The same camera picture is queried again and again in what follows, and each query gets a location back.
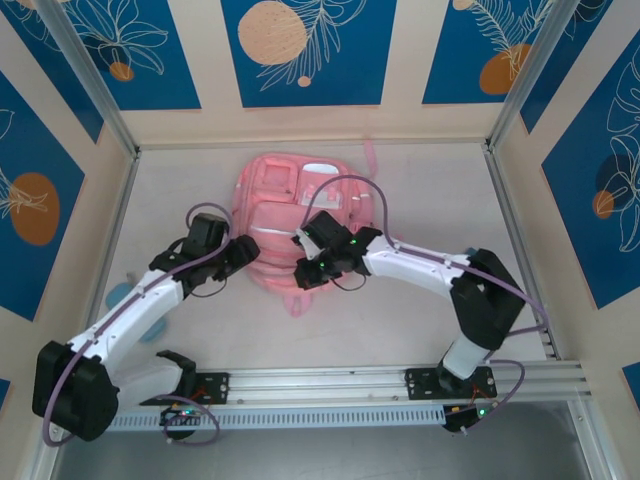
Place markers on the pink student backpack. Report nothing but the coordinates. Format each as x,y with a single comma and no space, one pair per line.
270,225

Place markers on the light blue pencil pouch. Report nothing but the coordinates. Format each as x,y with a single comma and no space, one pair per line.
117,295

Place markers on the teal wallet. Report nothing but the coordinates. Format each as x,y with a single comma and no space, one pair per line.
470,250

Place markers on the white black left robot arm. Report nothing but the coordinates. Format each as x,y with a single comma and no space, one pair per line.
140,305

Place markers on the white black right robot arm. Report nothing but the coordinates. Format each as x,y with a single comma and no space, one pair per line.
410,262

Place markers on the aluminium table edge rail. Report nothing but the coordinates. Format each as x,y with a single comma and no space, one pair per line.
125,200
502,200

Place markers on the aluminium mounting rail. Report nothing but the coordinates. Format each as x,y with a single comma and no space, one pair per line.
310,385

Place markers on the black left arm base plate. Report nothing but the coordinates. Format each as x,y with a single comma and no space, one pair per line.
220,387

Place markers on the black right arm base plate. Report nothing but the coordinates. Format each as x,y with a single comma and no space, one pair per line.
420,382

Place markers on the blue floral wall poster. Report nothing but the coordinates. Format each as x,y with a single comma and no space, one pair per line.
350,75
50,150
575,200
575,60
450,60
165,75
50,65

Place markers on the aluminium frame post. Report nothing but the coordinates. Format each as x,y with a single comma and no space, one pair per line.
525,75
85,70

